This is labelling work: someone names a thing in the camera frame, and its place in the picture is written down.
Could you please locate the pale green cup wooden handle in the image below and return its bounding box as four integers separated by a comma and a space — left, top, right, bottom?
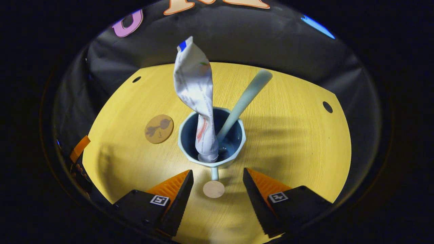
178, 107, 246, 199

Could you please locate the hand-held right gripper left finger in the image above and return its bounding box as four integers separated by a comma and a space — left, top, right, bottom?
108, 169, 195, 237

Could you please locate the yellow wooden desktop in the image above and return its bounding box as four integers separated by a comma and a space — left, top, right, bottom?
82, 62, 352, 244

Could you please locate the white toothpaste tube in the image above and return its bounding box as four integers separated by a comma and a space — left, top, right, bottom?
173, 36, 219, 163

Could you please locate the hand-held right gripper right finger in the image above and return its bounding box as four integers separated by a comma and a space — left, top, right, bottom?
242, 167, 333, 238

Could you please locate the pale green toothbrush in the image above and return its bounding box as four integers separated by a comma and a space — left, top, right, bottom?
216, 69, 273, 143

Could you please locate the round wooden coaster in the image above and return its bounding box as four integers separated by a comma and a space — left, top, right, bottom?
145, 114, 174, 144

